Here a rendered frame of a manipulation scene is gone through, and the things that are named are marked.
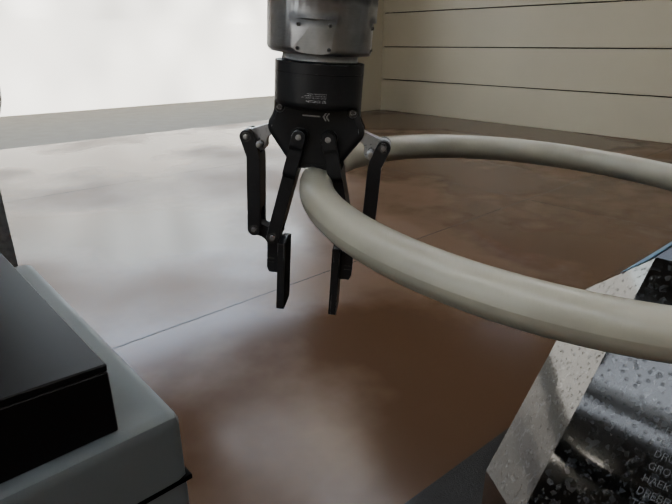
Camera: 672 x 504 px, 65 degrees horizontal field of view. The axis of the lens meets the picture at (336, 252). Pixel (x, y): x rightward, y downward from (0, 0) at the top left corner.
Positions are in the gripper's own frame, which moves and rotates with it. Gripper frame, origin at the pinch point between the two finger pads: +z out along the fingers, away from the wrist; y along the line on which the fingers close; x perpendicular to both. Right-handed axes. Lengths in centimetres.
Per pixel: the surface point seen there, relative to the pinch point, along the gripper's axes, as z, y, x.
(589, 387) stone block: 11.9, 31.1, 4.1
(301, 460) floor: 86, -8, 62
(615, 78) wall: 15, 263, 639
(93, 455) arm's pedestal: 4.5, -11.0, -21.4
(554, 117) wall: 71, 216, 682
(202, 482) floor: 88, -32, 52
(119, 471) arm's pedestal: 6.4, -9.8, -20.6
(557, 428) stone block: 16.7, 28.3, 2.5
